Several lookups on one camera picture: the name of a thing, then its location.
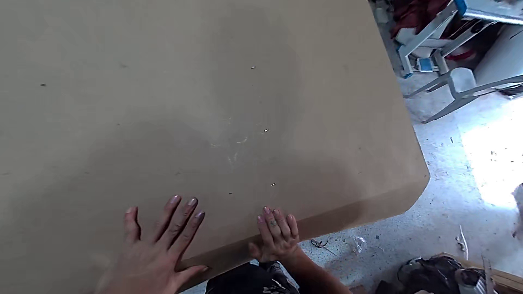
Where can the person's right hand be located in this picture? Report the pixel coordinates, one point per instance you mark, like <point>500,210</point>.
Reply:
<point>278,245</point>

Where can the person's left hand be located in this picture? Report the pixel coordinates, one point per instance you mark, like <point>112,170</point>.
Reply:
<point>145,261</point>

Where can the person's right little finger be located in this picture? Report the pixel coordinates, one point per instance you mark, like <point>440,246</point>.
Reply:
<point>293,225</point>

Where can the person's right index finger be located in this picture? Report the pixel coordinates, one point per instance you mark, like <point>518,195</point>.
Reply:
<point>264,230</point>

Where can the person's left thumb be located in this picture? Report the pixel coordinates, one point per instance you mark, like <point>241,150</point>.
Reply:
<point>190,274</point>

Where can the person's right thumb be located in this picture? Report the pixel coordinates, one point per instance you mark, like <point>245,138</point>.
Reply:
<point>254,250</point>

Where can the person's left index finger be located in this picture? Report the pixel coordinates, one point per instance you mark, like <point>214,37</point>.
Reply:
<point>189,232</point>

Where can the person's left little finger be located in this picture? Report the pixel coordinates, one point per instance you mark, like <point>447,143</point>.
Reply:
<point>131,224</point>

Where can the person's right ring finger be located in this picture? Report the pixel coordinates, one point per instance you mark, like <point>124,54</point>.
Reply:
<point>282,223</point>

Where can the person's left middle finger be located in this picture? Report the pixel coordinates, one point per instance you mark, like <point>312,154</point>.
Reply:
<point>180,220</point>

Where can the person's left ring finger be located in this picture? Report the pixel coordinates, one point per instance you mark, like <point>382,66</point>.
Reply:
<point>166,216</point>

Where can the person's right middle finger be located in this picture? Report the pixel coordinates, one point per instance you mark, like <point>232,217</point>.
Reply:
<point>272,222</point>

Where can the person's right forearm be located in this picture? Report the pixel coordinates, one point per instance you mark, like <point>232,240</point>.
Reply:
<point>312,273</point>

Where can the person's body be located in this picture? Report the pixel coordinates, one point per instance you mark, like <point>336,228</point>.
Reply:
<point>241,281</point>

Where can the clear plastic scrap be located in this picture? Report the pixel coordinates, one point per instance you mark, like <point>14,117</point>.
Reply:
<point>359,243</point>

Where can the black plastic bag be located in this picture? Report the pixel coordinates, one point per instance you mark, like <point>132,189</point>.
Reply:
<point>433,271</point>

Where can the thin white strip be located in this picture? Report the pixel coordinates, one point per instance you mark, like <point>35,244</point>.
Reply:
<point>463,241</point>

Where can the grey plastic chair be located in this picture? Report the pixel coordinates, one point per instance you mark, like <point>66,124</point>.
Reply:
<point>463,96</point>

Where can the wooden board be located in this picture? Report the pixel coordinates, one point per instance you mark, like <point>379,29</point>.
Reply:
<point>506,281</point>

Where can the white blue step ladder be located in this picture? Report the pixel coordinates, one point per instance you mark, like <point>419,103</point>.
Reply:
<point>427,36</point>

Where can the dark red cloth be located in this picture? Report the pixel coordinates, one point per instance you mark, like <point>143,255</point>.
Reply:
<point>412,16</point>

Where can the large white container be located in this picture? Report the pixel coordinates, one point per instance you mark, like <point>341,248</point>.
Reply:
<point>500,53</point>

